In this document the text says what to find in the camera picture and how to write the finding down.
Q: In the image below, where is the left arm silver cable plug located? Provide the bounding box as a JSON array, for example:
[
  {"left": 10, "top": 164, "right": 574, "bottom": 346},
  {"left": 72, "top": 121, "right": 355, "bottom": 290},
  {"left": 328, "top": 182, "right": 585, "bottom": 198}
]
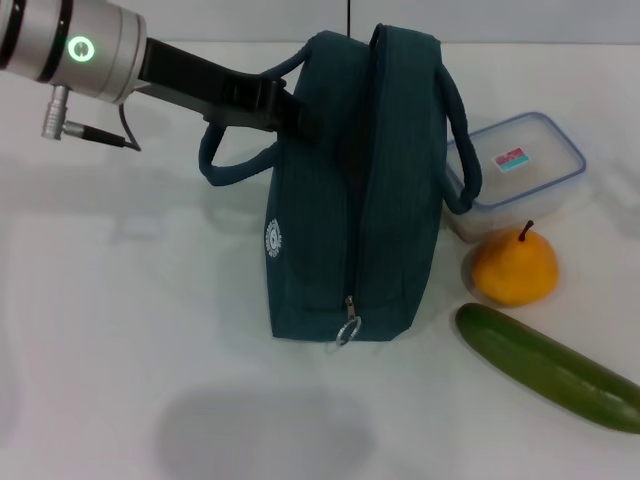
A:
[{"left": 39, "top": 84, "right": 143, "bottom": 153}]

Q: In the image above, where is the clear blue-rimmed food container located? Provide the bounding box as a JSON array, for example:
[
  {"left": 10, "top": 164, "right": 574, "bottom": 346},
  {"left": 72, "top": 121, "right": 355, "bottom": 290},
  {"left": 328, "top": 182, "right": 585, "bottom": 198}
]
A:
[{"left": 444, "top": 110, "right": 587, "bottom": 245}]

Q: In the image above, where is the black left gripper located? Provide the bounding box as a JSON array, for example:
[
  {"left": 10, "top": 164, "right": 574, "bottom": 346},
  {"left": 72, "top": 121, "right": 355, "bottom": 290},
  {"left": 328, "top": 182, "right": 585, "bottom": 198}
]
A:
[{"left": 134, "top": 37, "right": 326, "bottom": 146}]

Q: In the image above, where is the dark teal lunch bag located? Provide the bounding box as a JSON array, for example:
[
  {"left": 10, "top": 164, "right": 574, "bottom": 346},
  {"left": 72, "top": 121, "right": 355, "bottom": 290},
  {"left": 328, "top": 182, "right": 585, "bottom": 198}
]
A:
[{"left": 198, "top": 22, "right": 485, "bottom": 357}]

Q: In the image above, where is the green cucumber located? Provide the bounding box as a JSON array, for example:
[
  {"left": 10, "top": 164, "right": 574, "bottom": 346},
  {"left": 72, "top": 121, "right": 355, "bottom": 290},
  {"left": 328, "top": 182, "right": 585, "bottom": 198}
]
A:
[{"left": 454, "top": 302, "right": 640, "bottom": 435}]

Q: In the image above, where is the orange pear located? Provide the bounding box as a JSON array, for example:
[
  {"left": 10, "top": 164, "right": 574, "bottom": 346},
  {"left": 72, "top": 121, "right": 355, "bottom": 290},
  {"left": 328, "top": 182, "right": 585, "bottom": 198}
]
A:
[{"left": 471, "top": 219, "right": 560, "bottom": 307}]

